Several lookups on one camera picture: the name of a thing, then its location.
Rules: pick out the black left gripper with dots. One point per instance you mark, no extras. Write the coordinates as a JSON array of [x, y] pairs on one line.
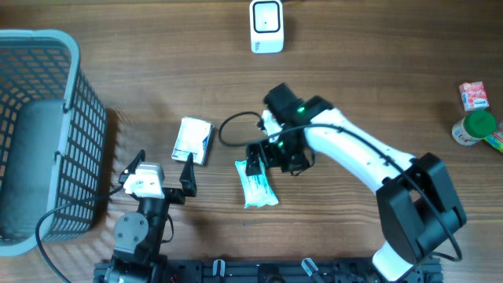
[[178, 196]]

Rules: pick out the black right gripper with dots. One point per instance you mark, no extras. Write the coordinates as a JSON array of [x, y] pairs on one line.
[[253, 155]]

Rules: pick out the teal wet wipes pack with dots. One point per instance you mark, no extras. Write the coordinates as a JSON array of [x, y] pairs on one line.
[[256, 188]]

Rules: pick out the white blue carton box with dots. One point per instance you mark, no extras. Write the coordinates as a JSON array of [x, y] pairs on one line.
[[194, 137]]

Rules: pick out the green lid jar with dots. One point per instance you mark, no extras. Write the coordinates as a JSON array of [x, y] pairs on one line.
[[474, 127]]

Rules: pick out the green Haribo gummy bag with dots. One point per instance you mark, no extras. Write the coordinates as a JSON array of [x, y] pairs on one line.
[[496, 138]]

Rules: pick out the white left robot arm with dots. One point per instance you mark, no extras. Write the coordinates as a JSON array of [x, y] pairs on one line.
[[139, 235]]

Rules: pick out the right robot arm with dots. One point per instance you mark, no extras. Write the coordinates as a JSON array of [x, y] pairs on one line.
[[418, 206]]

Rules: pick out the white barcode scanner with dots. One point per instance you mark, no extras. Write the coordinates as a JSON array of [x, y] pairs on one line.
[[266, 26]]

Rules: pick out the grey plastic mesh basket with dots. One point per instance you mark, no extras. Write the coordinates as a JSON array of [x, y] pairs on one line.
[[53, 131]]

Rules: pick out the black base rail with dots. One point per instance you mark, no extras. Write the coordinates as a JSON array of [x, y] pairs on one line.
[[351, 270]]

